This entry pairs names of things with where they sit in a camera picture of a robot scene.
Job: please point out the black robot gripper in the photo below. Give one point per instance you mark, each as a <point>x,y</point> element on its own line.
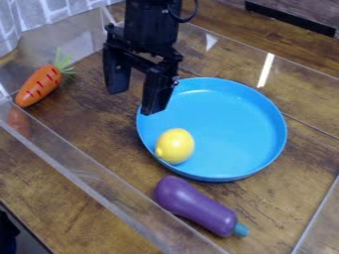
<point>143,45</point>

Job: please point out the orange toy carrot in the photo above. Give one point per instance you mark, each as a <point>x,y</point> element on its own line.
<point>44,80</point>

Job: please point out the blue round tray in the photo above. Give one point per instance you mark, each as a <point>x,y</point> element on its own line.
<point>235,123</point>

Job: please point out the yellow toy lemon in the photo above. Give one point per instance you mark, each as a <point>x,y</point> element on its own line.
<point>175,146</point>

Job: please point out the white patterned curtain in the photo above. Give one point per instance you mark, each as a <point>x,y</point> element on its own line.
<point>23,15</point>

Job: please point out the black bar in background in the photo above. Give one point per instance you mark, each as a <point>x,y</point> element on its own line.
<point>291,19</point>

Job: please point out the purple toy eggplant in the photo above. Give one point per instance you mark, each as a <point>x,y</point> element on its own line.
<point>183,200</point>

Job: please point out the clear acrylic enclosure wall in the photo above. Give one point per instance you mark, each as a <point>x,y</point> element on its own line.
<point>76,176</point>

